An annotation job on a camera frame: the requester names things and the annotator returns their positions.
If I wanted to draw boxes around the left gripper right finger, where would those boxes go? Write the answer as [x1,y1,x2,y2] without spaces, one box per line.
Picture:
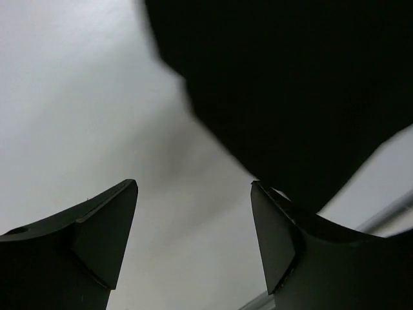
[251,181,412,310]

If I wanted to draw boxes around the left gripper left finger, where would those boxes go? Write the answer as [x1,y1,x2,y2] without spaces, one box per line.
[1,179,138,309]

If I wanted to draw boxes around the black trousers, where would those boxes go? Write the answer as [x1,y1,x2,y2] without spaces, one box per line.
[145,1,412,212]

